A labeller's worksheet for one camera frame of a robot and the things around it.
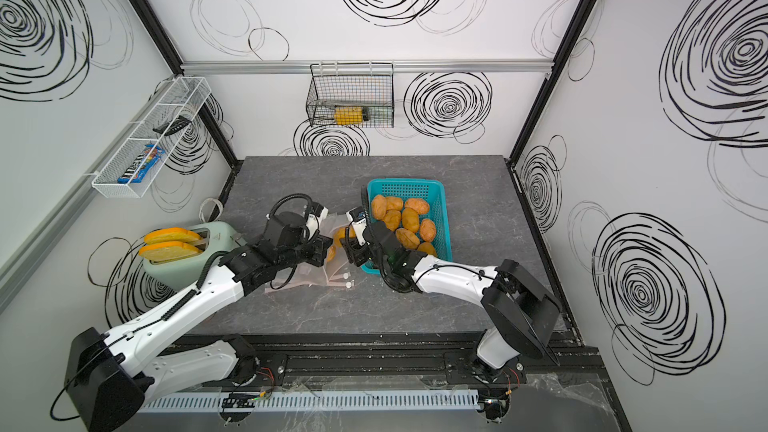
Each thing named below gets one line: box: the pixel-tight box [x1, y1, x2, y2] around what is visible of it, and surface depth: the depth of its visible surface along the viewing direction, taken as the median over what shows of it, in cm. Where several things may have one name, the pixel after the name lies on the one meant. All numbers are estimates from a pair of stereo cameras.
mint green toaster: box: [143, 222, 245, 291], surface depth 81 cm
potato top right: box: [405, 198, 430, 215], surface depth 103 cm
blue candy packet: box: [117, 144, 166, 184], surface depth 72 cm
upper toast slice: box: [144, 227, 201, 245], surface depth 76 cm
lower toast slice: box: [139, 241, 203, 262], surface depth 75 cm
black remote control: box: [152, 115, 191, 136], surface depth 82 cm
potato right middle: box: [420, 218, 437, 242], surface depth 96 cm
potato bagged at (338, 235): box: [334, 227, 345, 248], surface depth 81 cm
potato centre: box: [402, 207, 420, 233], surface depth 98 cm
